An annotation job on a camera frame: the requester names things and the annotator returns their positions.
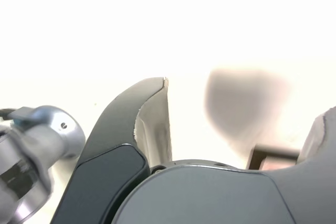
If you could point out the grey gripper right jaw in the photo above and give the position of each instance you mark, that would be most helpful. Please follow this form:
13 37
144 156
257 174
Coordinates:
223 197

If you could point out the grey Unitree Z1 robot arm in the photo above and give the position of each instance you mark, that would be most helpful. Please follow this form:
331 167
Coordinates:
39 140

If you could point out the black tape square outline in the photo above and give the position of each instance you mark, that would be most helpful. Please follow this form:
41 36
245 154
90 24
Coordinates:
256 158

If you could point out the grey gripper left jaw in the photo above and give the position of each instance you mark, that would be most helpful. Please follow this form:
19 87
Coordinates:
110 142

